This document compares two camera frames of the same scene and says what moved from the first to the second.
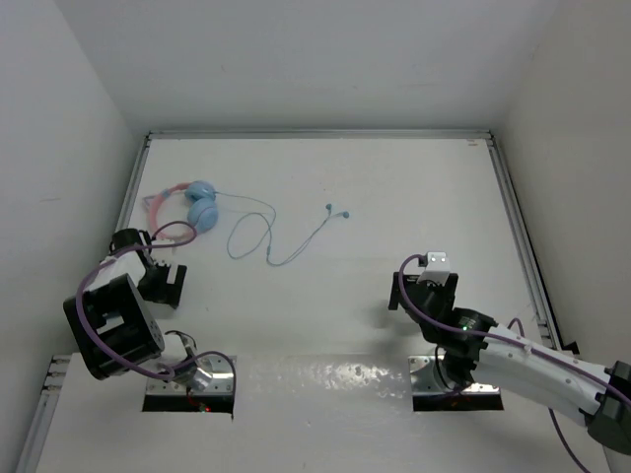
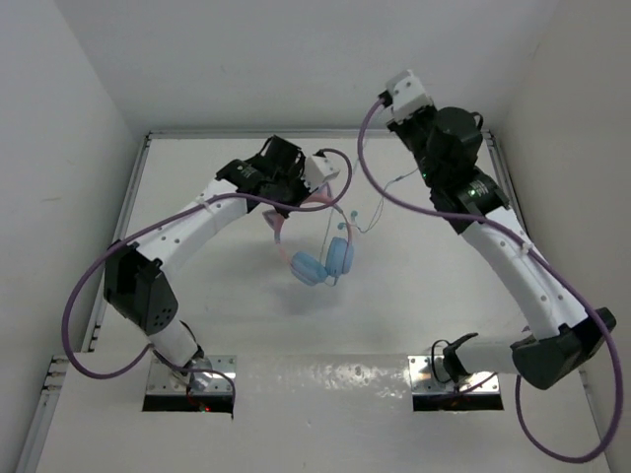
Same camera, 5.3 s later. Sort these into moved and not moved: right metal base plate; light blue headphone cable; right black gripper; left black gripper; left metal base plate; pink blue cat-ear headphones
Moved: pink blue cat-ear headphones; left black gripper; light blue headphone cable; right black gripper
Not moved: right metal base plate; left metal base plate
